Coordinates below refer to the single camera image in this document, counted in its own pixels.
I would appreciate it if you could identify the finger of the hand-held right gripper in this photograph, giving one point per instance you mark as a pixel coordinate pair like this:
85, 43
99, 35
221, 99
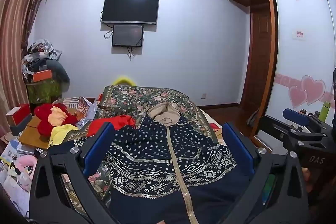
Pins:
296, 116
275, 127

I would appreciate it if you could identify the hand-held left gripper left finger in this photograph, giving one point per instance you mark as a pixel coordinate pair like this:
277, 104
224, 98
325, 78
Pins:
98, 148

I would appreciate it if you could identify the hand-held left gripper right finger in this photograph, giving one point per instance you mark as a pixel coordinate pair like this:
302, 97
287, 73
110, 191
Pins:
237, 145

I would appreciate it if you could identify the navy patterned hooded jacket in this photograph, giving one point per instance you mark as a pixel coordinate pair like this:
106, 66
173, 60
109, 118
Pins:
157, 148

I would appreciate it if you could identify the green bottle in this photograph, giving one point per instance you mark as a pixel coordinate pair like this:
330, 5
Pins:
324, 111

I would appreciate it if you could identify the red garment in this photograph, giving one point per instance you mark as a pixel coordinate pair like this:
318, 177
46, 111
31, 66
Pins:
123, 121

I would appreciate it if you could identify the yellow cloth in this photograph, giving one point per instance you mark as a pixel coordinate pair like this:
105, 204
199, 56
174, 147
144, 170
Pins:
61, 132

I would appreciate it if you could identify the striped plaid cloth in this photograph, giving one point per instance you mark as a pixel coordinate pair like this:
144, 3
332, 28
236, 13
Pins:
78, 104

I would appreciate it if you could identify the floral blanket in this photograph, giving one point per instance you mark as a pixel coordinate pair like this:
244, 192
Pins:
126, 98

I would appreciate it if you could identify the red plush toy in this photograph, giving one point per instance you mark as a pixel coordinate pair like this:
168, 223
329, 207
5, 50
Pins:
43, 113

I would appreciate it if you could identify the brown wooden door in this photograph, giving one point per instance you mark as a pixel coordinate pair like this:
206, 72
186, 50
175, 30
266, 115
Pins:
258, 61

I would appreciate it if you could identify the brown cardboard sheet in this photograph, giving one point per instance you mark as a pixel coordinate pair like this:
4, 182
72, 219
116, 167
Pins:
31, 137

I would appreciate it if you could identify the yellow fuzzy object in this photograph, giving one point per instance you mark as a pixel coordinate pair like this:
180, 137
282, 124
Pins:
123, 81

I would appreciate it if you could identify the pink plush toy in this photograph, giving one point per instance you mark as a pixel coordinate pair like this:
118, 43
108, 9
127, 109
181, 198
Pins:
26, 166

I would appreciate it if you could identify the green patterned cloth cover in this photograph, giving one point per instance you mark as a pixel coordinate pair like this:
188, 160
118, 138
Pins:
43, 92

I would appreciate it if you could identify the grey box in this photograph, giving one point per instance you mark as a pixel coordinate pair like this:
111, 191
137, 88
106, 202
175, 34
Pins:
22, 127

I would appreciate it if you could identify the red label sticker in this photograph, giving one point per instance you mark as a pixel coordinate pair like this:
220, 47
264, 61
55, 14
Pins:
299, 35

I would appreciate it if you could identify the pile of papers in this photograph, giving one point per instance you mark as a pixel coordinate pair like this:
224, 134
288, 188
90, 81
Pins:
14, 150

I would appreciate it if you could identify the red box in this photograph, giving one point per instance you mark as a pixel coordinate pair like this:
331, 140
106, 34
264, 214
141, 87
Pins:
22, 111

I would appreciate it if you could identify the orange box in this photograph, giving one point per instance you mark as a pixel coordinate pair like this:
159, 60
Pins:
42, 75

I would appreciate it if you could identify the pile of assorted clutter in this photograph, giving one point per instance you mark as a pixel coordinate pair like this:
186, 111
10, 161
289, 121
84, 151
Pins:
44, 56

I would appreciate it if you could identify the striped pink curtain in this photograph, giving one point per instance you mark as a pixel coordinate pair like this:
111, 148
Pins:
15, 29

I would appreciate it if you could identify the small black wall monitor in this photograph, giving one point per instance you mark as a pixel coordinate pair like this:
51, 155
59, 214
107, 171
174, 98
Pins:
127, 35

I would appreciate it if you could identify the black wall television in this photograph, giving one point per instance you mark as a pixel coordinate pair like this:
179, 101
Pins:
130, 8

